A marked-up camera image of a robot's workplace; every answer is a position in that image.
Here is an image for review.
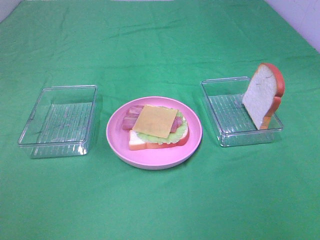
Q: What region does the yellow cheese slice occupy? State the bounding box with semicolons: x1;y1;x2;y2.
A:
132;105;178;138

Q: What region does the green lettuce leaf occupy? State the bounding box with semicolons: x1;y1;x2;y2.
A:
136;111;189;145

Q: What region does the bacon strip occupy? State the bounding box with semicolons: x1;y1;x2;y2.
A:
122;113;183;133
127;105;144;115

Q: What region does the bacon strip front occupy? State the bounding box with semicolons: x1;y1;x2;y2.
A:
122;113;183;133

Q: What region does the toast bread slice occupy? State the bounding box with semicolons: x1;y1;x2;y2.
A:
128;128;190;151
242;63;285;130

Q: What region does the pink round plate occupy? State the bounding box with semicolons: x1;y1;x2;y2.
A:
105;96;203;170

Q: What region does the clear right plastic container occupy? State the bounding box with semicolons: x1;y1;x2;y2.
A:
200;76;284;147

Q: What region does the clear plastic container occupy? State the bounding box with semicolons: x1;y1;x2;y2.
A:
200;76;284;147
17;85;98;159

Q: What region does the clear left plastic container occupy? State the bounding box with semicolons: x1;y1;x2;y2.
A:
17;85;98;159

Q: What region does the green tablecloth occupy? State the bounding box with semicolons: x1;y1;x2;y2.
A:
0;0;320;240

